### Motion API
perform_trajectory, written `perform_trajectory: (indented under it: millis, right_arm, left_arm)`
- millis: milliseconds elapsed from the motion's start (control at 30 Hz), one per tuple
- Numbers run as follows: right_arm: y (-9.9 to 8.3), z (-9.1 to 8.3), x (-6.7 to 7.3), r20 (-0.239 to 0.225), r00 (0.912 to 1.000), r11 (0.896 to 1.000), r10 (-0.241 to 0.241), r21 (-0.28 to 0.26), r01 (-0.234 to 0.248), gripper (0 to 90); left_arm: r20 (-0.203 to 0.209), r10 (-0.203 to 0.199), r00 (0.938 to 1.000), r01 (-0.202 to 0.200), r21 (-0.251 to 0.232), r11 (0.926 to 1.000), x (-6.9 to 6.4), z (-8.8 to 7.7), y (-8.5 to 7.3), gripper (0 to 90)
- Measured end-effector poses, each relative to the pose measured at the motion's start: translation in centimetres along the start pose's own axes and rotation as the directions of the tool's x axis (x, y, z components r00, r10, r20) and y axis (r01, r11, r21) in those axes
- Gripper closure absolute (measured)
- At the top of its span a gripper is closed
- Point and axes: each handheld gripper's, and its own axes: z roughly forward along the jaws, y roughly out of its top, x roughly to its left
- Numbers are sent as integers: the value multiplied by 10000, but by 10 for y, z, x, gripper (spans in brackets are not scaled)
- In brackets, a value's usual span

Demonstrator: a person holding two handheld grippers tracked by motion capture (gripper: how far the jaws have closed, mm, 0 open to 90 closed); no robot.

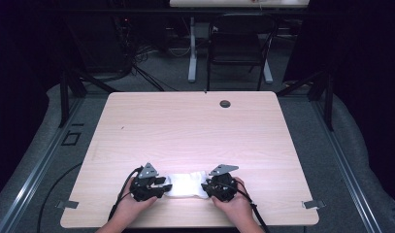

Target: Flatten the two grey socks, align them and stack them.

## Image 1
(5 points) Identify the person's right hand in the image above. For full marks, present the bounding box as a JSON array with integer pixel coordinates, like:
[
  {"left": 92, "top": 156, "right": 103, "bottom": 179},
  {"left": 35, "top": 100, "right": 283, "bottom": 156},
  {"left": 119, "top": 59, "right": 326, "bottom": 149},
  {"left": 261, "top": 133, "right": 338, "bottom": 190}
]
[{"left": 212, "top": 177, "right": 256, "bottom": 229}]

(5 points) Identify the black metal stand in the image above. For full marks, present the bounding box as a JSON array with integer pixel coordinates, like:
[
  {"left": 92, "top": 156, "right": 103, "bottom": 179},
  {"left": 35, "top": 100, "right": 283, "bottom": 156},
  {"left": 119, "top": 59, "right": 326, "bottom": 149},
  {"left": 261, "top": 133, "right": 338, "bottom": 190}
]
[
  {"left": 57, "top": 69, "right": 120, "bottom": 128},
  {"left": 276, "top": 69, "right": 335, "bottom": 132}
]

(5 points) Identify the white desk leg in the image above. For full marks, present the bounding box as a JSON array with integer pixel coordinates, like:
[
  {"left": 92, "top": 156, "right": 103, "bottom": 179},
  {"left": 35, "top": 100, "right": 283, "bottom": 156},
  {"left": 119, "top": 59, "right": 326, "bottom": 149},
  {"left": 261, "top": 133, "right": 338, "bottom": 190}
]
[
  {"left": 263, "top": 59, "right": 274, "bottom": 84},
  {"left": 187, "top": 17, "right": 198, "bottom": 83}
]

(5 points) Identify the white desk top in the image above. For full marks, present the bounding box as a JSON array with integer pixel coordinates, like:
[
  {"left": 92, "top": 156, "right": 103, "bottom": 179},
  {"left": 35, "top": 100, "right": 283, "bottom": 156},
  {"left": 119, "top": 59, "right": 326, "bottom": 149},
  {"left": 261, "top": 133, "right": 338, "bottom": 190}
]
[{"left": 169, "top": 0, "right": 310, "bottom": 9}]

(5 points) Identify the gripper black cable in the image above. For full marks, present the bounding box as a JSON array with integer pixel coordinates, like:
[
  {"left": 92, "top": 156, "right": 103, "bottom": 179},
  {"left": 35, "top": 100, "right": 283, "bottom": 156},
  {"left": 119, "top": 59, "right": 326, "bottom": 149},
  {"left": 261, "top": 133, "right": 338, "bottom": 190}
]
[
  {"left": 236, "top": 180, "right": 272, "bottom": 233},
  {"left": 107, "top": 165, "right": 145, "bottom": 221}
]

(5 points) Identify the grey metal table bracket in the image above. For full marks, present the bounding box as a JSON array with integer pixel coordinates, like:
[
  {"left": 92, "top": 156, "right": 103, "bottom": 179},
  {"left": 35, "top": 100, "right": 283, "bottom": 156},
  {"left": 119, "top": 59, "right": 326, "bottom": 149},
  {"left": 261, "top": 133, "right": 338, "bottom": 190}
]
[
  {"left": 55, "top": 200, "right": 80, "bottom": 210},
  {"left": 302, "top": 199, "right": 327, "bottom": 210}
]

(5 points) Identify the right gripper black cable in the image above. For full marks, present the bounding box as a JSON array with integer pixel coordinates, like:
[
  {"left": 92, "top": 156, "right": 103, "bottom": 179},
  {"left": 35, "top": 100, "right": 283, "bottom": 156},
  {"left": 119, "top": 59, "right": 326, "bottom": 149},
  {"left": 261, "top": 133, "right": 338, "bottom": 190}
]
[{"left": 236, "top": 180, "right": 272, "bottom": 233}]

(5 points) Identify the dark curtain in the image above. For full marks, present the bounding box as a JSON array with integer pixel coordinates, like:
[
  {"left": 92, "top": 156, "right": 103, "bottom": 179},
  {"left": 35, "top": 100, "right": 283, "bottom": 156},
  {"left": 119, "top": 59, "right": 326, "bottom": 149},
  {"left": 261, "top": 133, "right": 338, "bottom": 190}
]
[
  {"left": 0, "top": 0, "right": 62, "bottom": 203},
  {"left": 282, "top": 0, "right": 395, "bottom": 203}
]

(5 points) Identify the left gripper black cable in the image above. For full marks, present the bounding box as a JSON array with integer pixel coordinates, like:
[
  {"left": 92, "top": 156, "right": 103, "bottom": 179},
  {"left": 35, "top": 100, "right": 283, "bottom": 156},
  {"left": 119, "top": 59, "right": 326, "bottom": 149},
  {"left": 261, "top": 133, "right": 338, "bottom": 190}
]
[{"left": 107, "top": 165, "right": 145, "bottom": 221}]

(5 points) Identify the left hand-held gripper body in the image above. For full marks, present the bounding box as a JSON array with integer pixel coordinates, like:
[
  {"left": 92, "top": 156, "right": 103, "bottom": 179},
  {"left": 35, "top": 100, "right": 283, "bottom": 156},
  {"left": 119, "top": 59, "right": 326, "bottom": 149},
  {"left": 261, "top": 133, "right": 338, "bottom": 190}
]
[{"left": 130, "top": 162, "right": 163, "bottom": 203}]

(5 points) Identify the black equipment cabinet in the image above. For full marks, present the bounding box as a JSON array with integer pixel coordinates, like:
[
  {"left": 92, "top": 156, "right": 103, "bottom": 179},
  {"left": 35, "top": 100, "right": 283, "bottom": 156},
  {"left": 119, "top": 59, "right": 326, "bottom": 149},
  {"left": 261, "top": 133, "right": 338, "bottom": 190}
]
[{"left": 64, "top": 13, "right": 134, "bottom": 74}]

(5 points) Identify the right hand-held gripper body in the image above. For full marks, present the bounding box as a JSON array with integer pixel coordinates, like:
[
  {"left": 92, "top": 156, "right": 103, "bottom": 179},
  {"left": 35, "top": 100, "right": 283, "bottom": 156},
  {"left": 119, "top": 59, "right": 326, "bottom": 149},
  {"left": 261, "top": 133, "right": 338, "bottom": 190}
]
[{"left": 208, "top": 164, "right": 240, "bottom": 203}]

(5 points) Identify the black folding chair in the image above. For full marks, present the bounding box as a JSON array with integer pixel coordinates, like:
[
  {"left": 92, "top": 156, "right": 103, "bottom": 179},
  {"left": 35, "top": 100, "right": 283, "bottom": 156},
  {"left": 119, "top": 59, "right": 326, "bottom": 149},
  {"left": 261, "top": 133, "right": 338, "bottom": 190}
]
[{"left": 206, "top": 13, "right": 280, "bottom": 92}]

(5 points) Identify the black tape square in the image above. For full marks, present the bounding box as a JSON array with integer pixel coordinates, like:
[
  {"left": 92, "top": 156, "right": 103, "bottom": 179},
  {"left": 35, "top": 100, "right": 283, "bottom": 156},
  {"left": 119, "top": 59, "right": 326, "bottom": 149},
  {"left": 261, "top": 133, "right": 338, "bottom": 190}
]
[{"left": 60, "top": 130, "right": 82, "bottom": 147}]

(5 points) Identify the black cable bundle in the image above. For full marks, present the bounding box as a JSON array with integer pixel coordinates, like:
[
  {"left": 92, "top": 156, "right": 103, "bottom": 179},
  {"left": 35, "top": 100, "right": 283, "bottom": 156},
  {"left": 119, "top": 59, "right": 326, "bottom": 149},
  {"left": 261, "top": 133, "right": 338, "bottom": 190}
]
[{"left": 131, "top": 62, "right": 179, "bottom": 92}]

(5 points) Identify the person's left hand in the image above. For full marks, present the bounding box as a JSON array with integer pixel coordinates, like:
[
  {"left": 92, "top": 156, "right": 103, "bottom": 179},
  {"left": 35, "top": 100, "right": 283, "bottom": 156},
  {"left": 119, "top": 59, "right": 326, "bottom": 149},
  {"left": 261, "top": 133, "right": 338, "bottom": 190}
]
[{"left": 109, "top": 178, "right": 158, "bottom": 229}]

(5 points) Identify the aluminium floor rail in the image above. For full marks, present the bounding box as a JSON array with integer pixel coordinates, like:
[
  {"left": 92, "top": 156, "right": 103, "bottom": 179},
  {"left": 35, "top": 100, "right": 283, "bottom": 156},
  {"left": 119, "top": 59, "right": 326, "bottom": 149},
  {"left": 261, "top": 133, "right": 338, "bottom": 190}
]
[
  {"left": 0, "top": 96, "right": 86, "bottom": 233},
  {"left": 313, "top": 99, "right": 384, "bottom": 233}
]

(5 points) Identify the black floor cable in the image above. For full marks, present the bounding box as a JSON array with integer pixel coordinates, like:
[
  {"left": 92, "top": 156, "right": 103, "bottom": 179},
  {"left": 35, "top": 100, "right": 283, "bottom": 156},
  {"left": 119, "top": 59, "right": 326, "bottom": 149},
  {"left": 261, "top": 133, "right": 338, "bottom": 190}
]
[{"left": 37, "top": 162, "right": 83, "bottom": 233}]

